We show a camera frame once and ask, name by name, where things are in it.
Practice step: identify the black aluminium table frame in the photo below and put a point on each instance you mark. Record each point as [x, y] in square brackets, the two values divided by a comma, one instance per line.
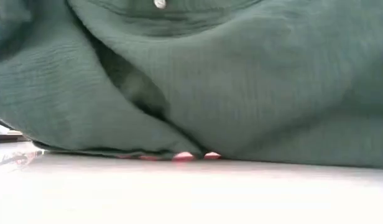
[8, 139]

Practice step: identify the green button shirt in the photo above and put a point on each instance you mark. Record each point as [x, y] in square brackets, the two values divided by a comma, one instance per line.
[210, 77]

